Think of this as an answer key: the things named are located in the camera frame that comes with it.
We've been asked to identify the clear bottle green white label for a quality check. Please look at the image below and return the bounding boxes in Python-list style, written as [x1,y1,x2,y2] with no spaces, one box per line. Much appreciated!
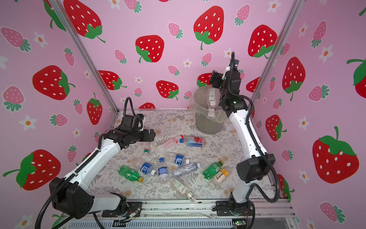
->
[207,88,216,118]

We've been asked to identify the small bottle green red label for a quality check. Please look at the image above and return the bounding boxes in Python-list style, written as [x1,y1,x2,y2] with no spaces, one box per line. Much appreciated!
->
[143,147,151,157]

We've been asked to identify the clear bottle red cap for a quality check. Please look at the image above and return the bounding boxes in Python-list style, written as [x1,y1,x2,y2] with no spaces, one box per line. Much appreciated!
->
[157,135,184,153]

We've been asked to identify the Fiji bottle red flower label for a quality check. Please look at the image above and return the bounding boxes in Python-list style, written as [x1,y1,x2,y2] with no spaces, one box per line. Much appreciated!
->
[180,136,205,148]

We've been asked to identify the white label bottle yellow cap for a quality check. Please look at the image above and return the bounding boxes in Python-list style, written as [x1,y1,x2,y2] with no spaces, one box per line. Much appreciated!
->
[209,169,230,189]

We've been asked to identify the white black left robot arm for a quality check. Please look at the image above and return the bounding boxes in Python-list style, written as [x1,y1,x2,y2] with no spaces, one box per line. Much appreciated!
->
[50,129,156,219]

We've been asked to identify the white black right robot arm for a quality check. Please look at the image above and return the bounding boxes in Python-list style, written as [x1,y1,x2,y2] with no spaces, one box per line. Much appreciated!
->
[209,69,280,215]

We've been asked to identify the translucent plastic bin liner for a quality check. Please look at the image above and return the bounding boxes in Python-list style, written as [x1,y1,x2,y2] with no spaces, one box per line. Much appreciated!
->
[189,86,228,123]

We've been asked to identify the clear bottle blue label left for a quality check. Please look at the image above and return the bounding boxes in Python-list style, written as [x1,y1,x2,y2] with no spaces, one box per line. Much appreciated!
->
[132,157,156,176]

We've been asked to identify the green bottle yellow cap left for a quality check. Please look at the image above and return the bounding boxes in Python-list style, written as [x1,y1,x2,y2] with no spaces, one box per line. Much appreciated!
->
[118,166,144,183]

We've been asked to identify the upright bottle blue cap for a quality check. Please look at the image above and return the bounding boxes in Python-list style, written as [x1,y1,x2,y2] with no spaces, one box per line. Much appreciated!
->
[158,157,169,184]

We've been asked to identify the clear bottle blue label white cap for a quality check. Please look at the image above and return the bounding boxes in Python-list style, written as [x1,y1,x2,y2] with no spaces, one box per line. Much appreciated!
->
[165,154,190,166]

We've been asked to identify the crushed clear bottle white cap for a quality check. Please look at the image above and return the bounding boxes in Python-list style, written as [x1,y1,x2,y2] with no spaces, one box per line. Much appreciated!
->
[172,162,201,178]

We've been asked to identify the clear square bottle green label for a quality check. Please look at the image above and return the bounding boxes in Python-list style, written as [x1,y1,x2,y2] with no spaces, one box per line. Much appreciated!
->
[171,178,196,203]

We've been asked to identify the green bottle right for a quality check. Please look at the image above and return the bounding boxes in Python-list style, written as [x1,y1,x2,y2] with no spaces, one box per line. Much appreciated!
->
[202,160,224,180]

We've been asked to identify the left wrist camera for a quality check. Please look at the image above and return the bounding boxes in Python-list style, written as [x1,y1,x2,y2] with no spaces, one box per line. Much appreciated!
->
[117,114,144,133]

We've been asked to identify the grey wire mesh bin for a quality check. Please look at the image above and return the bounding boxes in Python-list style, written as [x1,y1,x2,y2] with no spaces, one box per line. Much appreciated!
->
[193,85,235,135]

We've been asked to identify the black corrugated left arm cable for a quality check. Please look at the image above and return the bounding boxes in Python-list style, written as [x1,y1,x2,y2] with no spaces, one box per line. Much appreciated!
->
[34,148,95,229]

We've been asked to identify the aluminium left corner post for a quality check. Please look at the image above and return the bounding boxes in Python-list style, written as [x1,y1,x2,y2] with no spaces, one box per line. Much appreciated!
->
[50,0,119,114]

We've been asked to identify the aluminium corner post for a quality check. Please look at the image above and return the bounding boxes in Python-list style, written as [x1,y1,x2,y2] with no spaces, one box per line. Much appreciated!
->
[246,0,306,112]
[50,0,119,114]

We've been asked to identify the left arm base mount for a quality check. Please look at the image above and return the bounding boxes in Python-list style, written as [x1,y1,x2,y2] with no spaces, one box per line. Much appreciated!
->
[102,193,143,219]

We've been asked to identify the aluminium right corner post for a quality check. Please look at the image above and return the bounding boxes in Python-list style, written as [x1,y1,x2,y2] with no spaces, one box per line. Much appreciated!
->
[246,0,306,112]

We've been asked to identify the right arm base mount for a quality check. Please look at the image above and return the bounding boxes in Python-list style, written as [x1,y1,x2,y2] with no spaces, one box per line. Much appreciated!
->
[212,198,255,216]

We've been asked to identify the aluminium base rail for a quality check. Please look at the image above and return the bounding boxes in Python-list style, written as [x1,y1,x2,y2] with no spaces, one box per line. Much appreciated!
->
[61,198,298,229]

